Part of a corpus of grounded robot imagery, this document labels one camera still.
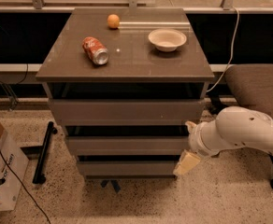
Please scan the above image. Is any white paper bowl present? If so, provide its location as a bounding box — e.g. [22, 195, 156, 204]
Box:
[148, 29, 187, 52]

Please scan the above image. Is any white cardboard box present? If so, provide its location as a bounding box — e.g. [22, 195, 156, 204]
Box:
[0, 123, 29, 212]

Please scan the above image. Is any grey office chair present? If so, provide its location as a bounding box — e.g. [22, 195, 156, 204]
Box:
[218, 64, 273, 188]

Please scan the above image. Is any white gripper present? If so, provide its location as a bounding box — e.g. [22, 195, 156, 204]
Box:
[173, 120, 223, 176]

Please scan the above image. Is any blue tape cross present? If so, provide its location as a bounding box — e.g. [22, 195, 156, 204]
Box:
[101, 180, 121, 193]

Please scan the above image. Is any white cable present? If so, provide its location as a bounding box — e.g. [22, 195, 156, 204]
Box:
[206, 7, 240, 94]

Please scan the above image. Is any black metal bar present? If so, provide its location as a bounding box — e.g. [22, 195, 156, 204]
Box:
[33, 121, 57, 184]

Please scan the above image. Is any grey bottom drawer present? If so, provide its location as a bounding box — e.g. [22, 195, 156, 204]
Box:
[77, 161, 176, 176]

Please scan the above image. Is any grey top drawer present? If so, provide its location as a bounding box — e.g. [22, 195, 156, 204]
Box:
[49, 99, 204, 126]

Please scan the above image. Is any black wall cable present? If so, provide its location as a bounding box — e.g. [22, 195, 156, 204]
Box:
[0, 61, 29, 110]

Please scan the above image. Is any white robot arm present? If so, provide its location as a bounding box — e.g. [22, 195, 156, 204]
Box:
[173, 106, 273, 176]

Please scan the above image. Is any grey drawer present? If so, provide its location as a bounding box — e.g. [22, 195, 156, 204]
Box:
[49, 99, 204, 126]
[65, 136, 189, 156]
[77, 161, 176, 176]

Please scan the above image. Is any grey drawer cabinet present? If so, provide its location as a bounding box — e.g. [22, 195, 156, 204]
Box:
[36, 8, 213, 179]

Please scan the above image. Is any orange soda can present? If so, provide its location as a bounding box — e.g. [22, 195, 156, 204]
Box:
[82, 36, 109, 65]

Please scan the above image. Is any orange fruit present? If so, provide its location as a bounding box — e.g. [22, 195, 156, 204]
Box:
[108, 14, 120, 29]

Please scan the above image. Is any black cable on floor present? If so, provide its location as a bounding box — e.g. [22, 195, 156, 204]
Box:
[0, 125, 52, 224]

